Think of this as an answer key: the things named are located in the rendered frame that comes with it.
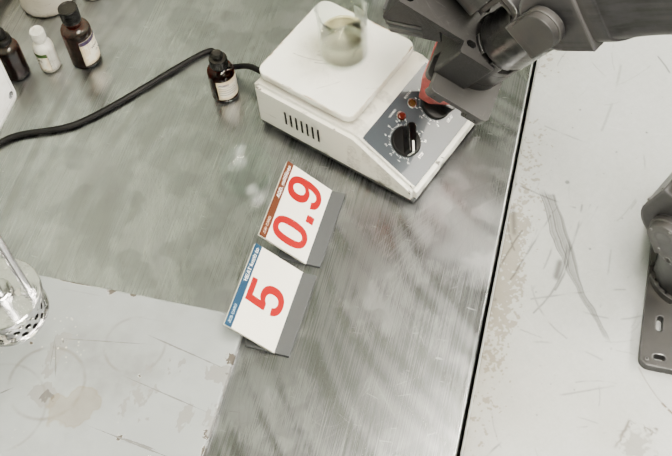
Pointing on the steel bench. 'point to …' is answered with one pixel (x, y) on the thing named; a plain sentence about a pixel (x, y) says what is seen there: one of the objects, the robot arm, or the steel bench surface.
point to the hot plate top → (345, 84)
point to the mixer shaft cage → (20, 300)
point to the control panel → (385, 125)
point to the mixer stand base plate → (115, 376)
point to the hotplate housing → (314, 118)
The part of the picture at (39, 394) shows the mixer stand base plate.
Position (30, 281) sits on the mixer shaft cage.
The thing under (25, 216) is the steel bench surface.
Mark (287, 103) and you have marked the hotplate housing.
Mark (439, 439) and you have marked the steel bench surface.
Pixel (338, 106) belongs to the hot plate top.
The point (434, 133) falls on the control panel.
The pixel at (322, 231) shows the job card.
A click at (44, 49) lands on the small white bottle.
